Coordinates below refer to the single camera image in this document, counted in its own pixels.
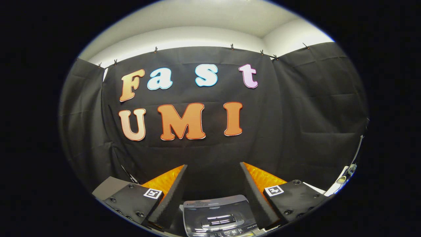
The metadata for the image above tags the row of black clips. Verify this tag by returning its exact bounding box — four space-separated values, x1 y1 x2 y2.
98 42 310 68

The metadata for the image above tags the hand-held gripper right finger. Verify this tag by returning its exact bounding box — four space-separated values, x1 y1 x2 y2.
240 162 330 231

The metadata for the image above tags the grey washing machine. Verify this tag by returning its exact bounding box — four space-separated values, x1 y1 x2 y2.
179 194 267 237

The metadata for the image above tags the black backdrop cloth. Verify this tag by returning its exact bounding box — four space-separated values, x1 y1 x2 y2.
59 41 369 195

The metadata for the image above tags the white flat board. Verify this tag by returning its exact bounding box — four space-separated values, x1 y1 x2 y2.
302 181 327 195

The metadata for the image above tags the white table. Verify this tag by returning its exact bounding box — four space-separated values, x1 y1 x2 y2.
325 166 350 197

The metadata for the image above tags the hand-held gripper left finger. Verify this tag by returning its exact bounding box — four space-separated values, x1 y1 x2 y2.
99 164 188 232

